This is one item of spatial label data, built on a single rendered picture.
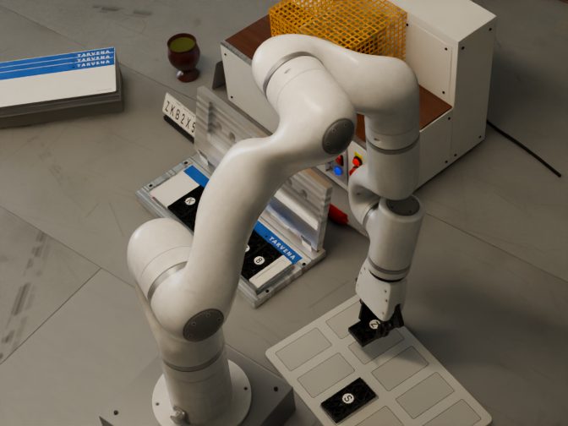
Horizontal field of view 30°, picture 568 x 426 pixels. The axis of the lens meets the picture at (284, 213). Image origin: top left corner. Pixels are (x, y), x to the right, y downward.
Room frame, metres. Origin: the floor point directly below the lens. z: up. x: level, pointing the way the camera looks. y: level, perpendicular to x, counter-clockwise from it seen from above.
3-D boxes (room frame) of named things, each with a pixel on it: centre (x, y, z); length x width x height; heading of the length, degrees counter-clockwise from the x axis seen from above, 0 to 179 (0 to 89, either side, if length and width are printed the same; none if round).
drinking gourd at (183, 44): (2.12, 0.21, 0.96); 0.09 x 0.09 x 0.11
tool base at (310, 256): (1.58, 0.13, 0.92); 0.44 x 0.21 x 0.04; 36
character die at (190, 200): (1.65, 0.21, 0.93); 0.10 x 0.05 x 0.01; 126
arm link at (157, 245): (1.12, 0.20, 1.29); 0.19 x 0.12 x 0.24; 22
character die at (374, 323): (1.22, -0.16, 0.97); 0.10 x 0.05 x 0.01; 118
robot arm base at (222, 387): (1.08, 0.19, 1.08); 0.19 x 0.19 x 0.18
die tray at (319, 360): (1.12, -0.14, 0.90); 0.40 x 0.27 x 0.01; 30
